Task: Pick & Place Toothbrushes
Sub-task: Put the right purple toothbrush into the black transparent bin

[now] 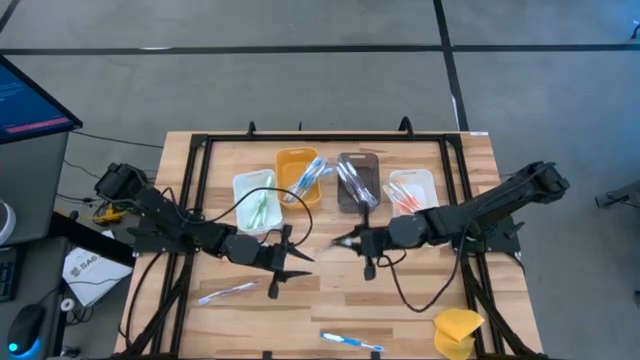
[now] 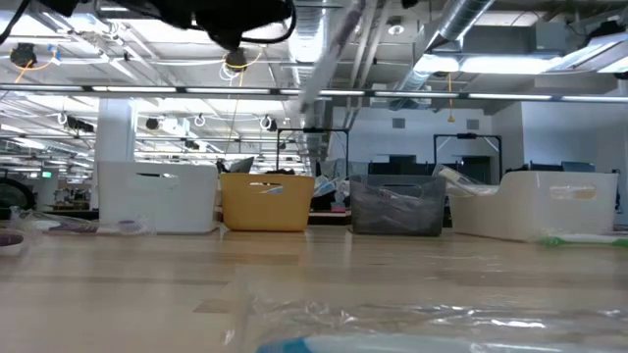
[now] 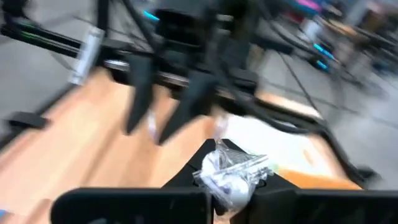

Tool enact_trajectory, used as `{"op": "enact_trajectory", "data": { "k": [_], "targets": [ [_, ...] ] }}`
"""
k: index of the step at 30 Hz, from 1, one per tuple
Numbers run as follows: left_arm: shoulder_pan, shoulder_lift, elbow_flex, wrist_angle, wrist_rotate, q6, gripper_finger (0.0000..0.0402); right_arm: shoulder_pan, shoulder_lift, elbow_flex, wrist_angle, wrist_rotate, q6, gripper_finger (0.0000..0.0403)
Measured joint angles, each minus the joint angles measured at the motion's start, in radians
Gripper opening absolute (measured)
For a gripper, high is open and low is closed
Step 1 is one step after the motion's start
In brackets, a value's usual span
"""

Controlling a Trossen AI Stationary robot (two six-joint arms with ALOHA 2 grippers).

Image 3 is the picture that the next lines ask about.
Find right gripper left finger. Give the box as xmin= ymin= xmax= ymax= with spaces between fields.
xmin=51 ymin=139 xmax=217 ymax=224

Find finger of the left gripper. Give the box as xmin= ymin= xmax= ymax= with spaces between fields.
xmin=124 ymin=55 xmax=156 ymax=135
xmin=158 ymin=71 xmax=217 ymax=146

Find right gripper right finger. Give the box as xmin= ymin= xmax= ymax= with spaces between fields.
xmin=222 ymin=139 xmax=398 ymax=224

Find orange plastic bin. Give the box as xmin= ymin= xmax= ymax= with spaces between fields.
xmin=278 ymin=167 xmax=363 ymax=190

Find white plastic bin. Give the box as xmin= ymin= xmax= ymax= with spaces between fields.
xmin=223 ymin=114 xmax=324 ymax=170

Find white round bin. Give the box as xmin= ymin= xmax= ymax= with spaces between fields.
xmin=300 ymin=17 xmax=323 ymax=43

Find black PC tower purple lights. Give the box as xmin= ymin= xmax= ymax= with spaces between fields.
xmin=307 ymin=42 xmax=337 ymax=74

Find silver frame brace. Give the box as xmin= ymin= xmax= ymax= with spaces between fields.
xmin=70 ymin=26 xmax=105 ymax=86

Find black arched table handle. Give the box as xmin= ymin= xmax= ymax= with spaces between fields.
xmin=357 ymin=166 xmax=379 ymax=185

